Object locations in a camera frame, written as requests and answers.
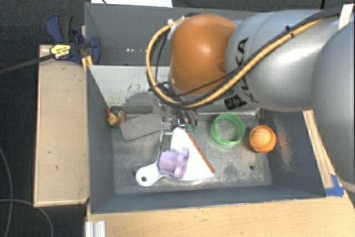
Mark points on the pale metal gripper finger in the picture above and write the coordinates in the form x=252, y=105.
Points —
x=162, y=141
x=168, y=140

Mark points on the grey metal bin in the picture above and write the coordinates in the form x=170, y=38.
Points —
x=249, y=177

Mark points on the purple plastic toy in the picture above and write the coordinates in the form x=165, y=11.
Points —
x=173, y=162

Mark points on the orange ball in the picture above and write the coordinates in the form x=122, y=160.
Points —
x=262, y=138

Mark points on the black cylinder on white bracket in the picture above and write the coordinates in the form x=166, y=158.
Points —
x=235, y=102

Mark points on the pale wood flat board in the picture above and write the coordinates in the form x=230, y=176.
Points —
x=62, y=133

